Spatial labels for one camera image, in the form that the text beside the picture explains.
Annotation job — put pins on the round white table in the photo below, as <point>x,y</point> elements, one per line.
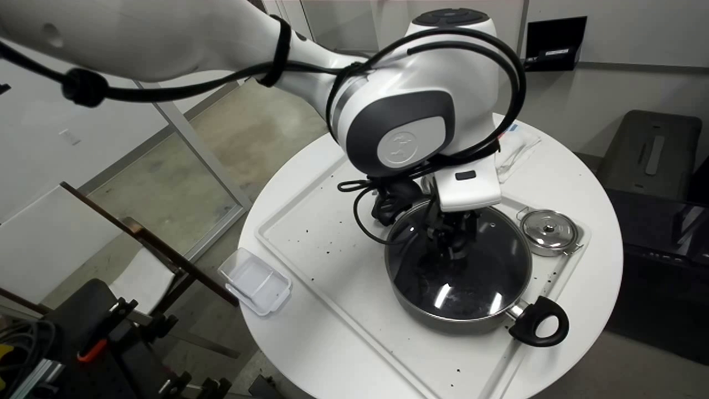
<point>344,334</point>

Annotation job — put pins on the black tripod stand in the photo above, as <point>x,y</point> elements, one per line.
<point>108,352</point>

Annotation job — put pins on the black pot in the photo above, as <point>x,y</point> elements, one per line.
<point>539,321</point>

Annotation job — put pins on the dark grey bin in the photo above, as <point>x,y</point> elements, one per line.
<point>652,153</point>

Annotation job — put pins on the glass pot lid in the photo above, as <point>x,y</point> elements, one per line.
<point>457,267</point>

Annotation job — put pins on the small steel lid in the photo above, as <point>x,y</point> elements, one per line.
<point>550,232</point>

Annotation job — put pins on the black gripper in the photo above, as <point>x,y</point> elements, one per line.
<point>395,198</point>

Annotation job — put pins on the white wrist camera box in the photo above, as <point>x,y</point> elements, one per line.
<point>468,186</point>

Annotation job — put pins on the white striped cloth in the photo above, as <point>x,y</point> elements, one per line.
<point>516,142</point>

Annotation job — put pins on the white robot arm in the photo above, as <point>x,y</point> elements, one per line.
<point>431,105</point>

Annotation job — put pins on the clear plastic container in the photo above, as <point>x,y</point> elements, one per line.
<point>255,281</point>

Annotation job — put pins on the black wall holder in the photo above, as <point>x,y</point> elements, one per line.
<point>552,45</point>

